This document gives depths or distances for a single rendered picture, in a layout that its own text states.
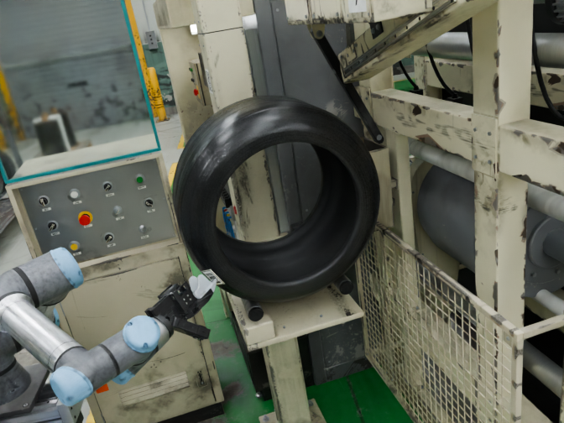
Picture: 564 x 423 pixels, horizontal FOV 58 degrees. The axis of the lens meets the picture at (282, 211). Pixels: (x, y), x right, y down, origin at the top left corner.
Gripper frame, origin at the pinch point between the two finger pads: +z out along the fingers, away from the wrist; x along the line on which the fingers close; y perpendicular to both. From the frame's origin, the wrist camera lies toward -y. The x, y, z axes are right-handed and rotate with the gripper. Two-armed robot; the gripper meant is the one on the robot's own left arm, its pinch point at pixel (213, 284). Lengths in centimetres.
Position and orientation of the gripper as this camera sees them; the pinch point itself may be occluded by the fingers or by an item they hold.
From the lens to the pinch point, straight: 139.2
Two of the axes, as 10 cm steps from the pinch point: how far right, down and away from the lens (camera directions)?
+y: -4.9, -8.3, -2.5
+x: -7.0, 2.1, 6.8
